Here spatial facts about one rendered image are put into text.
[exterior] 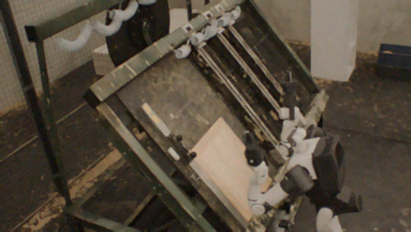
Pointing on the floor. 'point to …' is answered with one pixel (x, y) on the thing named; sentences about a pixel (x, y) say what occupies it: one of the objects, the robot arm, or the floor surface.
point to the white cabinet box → (333, 38)
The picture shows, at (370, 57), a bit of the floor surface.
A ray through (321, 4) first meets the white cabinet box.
